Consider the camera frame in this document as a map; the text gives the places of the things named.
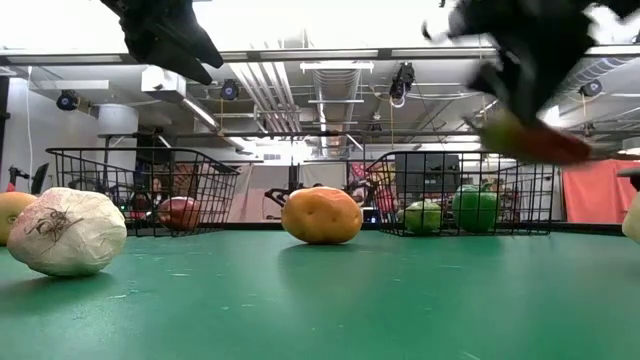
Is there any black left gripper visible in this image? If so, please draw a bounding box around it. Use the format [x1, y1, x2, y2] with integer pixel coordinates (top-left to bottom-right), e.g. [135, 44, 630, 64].
[99, 0, 225, 87]

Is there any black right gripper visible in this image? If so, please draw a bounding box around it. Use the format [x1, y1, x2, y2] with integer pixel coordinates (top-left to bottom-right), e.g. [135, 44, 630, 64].
[447, 0, 597, 126]

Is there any long red chili pepper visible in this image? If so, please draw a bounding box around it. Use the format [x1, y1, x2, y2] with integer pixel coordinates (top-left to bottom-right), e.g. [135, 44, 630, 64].
[477, 112, 594, 166]

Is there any green bell pepper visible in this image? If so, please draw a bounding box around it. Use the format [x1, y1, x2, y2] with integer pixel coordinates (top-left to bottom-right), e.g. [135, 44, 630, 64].
[451, 183, 500, 234]

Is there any green cucumber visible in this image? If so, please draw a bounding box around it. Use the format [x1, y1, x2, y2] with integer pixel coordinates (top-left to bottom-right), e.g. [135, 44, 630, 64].
[397, 199, 444, 235]

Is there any dark red mango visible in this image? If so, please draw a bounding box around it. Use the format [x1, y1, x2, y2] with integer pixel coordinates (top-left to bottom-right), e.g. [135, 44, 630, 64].
[157, 196, 202, 231]

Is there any yellow lemon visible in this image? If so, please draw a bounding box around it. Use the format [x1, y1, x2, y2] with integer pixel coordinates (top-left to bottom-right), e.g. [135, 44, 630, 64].
[621, 192, 640, 245]

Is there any white garlic bulb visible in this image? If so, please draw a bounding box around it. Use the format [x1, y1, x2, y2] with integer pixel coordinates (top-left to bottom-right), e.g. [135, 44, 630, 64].
[6, 186, 128, 278]

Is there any round orange fruit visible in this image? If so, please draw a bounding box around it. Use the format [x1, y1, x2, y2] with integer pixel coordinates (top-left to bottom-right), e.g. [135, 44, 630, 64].
[0, 191, 39, 247]

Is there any white ceiling air unit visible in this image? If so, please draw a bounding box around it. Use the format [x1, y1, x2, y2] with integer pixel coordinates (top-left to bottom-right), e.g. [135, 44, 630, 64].
[140, 65, 187, 104]

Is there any long ceiling light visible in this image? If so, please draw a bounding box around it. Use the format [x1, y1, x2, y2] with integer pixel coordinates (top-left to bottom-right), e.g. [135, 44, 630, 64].
[179, 97, 221, 131]

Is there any white round column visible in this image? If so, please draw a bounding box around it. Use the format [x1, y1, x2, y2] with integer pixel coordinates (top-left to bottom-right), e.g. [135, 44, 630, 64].
[96, 103, 140, 171]

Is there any black hanging ceiling device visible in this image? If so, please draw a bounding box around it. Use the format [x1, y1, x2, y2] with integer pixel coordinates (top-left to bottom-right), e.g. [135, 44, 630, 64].
[388, 62, 416, 109]

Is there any red cloth curtain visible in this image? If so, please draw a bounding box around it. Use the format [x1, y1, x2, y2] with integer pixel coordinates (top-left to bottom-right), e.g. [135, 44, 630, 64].
[562, 158, 640, 225]

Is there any colourful patterned banner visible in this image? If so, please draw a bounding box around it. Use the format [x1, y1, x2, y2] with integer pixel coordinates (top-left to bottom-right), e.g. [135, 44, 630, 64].
[347, 160, 396, 206]

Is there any black monitor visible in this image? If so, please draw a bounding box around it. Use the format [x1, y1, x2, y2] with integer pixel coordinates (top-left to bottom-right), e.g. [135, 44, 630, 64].
[30, 162, 51, 195]

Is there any green table mat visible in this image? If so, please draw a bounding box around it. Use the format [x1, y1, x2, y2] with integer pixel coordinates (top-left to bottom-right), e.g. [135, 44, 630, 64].
[0, 228, 640, 360]

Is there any black wire basket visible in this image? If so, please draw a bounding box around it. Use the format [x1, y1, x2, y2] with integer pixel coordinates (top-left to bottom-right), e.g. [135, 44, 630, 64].
[364, 149, 568, 237]
[45, 146, 241, 238]

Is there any silver ribbed ceiling duct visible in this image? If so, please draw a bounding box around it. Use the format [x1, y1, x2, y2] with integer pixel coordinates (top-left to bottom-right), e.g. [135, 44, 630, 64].
[312, 68, 362, 156]
[559, 55, 631, 101]

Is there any grey overhead frame beam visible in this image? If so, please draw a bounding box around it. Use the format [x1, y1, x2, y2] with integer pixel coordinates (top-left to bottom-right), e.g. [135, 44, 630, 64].
[0, 45, 640, 66]

